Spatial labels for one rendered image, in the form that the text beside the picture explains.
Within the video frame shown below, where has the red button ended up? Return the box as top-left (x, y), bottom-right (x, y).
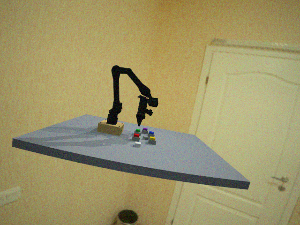
top-left (132, 134), bottom-right (140, 142)

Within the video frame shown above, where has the blue button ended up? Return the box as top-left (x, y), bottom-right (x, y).
top-left (147, 131), bottom-right (155, 138)

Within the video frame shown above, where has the purple button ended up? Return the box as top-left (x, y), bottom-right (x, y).
top-left (142, 128), bottom-right (148, 134)

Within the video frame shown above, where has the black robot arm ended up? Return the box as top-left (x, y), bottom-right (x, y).
top-left (106, 65), bottom-right (158, 125)

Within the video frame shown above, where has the green button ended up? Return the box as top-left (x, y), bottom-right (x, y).
top-left (134, 129), bottom-right (141, 136)

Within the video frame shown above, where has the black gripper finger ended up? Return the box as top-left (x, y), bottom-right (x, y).
top-left (137, 118), bottom-right (143, 126)

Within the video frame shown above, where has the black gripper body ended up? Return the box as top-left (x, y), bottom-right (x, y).
top-left (136, 105), bottom-right (147, 119)

